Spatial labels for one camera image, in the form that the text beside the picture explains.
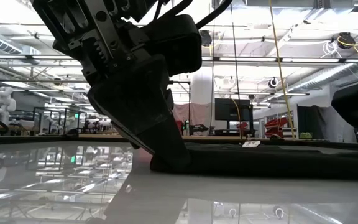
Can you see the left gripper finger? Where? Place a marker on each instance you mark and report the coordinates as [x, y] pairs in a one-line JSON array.
[[132, 141], [141, 99]]

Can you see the black device on stand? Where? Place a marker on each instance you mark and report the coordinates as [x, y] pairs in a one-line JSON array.
[[199, 127]]

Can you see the dark curtain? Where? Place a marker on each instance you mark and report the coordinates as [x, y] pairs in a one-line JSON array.
[[308, 121]]

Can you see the pink cloth sheet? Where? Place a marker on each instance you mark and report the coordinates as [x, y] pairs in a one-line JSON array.
[[194, 113]]

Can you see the black cage frame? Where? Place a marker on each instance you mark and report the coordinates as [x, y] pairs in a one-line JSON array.
[[51, 108]]

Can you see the white square pillar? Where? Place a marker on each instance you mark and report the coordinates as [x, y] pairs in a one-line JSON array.
[[204, 87]]

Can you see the black towel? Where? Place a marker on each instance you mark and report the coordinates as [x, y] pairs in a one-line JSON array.
[[259, 161]]

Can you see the black monitor on stand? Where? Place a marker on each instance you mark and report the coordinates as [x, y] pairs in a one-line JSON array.
[[232, 109]]

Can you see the black table frame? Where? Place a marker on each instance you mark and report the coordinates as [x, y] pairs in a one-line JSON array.
[[42, 139]]

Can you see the white handwritten towel label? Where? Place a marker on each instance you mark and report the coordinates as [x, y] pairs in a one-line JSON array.
[[251, 144]]

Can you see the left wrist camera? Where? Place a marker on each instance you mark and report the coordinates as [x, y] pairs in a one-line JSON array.
[[176, 43]]

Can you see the green object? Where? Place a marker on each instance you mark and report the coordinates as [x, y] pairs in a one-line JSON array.
[[305, 135]]

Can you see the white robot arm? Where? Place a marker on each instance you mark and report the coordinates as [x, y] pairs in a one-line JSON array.
[[3, 104]]

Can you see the red folded cart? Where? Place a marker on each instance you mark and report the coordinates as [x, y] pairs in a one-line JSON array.
[[275, 124]]

